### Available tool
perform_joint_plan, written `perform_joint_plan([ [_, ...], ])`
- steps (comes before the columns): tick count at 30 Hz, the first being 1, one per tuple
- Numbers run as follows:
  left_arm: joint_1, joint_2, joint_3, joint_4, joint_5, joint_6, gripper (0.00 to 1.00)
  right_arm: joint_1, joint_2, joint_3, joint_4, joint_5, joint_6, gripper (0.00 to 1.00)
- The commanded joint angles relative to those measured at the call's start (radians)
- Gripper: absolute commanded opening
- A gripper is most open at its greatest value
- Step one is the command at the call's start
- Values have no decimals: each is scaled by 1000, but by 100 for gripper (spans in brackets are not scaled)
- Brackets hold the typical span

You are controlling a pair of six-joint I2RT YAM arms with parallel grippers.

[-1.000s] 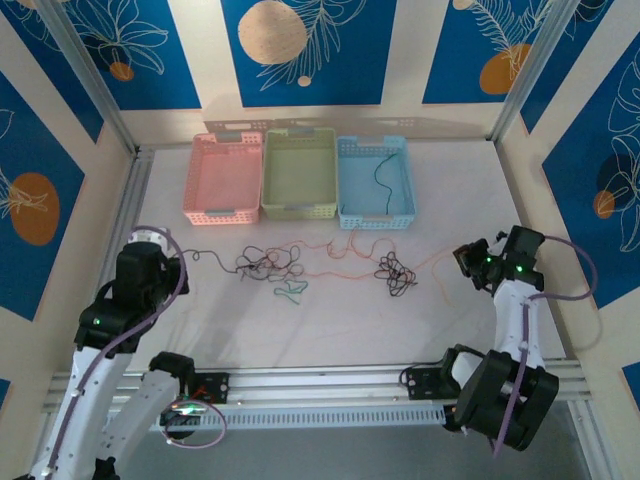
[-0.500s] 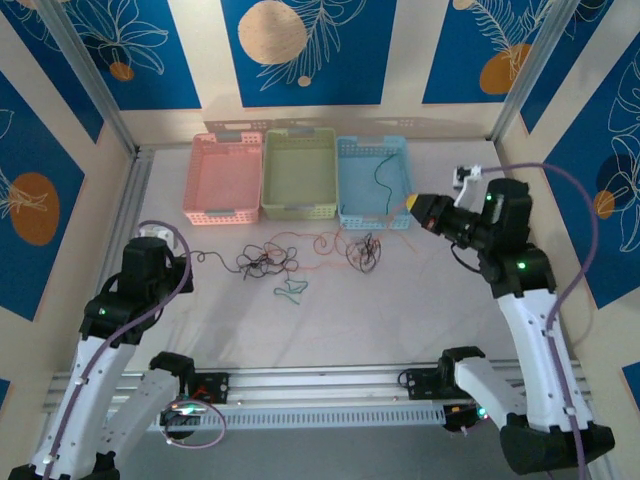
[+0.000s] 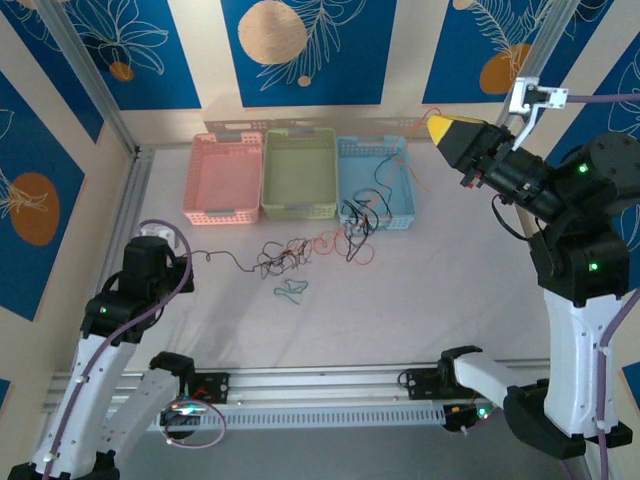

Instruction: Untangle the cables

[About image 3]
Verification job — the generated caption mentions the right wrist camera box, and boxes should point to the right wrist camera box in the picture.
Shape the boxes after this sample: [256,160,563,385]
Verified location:
[507,75,570,146]

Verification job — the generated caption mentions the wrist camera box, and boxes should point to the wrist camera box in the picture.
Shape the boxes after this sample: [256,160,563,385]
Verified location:
[138,222,180,249]
[507,75,570,146]

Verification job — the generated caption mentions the circuit board with green light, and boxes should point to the circuit board with green light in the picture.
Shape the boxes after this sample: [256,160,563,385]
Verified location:
[442,402,494,436]
[159,397,211,441]

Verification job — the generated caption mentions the aluminium frame post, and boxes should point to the aluminium frame post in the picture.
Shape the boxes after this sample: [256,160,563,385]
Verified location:
[37,0,142,157]
[487,0,576,145]

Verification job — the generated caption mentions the green plastic basket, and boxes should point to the green plastic basket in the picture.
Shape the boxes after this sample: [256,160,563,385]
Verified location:
[259,127,339,222]

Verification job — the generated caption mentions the blue plastic basket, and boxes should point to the blue plastic basket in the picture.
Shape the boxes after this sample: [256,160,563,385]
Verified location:
[334,134,419,232]

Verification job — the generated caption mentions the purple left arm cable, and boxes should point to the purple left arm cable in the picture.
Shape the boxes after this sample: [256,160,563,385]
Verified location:
[42,218,227,480]

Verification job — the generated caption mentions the aluminium frame rail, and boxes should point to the aluminium frame rail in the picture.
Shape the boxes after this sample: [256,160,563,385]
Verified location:
[42,364,551,414]

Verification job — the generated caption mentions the thin green cable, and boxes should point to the thin green cable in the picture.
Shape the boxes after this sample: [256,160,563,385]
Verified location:
[373,144,404,221]
[273,278,309,307]

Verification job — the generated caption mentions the thick black cable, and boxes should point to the thick black cable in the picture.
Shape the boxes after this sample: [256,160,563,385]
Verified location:
[255,239,314,279]

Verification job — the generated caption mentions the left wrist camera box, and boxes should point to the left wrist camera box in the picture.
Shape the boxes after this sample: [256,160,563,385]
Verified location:
[138,222,180,249]

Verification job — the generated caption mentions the pink plastic basket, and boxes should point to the pink plastic basket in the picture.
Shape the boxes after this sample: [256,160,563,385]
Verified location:
[180,130,265,226]

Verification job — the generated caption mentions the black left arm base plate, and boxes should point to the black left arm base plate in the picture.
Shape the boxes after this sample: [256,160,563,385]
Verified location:
[192,372,231,405]

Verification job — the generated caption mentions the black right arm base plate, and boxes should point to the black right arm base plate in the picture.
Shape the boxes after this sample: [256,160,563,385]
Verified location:
[399,367,496,401]

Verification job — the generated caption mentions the slotted grey cable duct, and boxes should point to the slotted grey cable duct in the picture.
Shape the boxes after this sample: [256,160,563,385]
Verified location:
[149,403,447,430]

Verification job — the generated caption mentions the aluminium side rail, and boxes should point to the aluminium side rail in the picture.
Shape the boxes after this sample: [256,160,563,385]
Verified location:
[99,149,154,301]

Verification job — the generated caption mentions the thin orange cable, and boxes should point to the thin orange cable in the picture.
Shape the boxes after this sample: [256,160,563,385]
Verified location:
[392,153,431,194]
[313,228,375,266]
[282,238,314,259]
[314,107,444,266]

